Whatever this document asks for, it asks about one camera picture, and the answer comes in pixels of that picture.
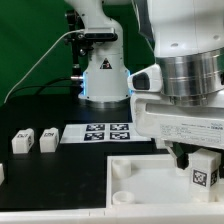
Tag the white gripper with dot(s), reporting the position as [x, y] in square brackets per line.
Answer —
[154, 116]

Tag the white square tabletop with sockets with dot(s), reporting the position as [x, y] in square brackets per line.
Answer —
[150, 179]

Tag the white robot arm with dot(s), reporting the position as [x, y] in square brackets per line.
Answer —
[180, 98]

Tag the white sheet with tags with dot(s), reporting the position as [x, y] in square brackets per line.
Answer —
[101, 132]

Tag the white part at left edge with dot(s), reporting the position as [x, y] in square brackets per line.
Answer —
[2, 177]

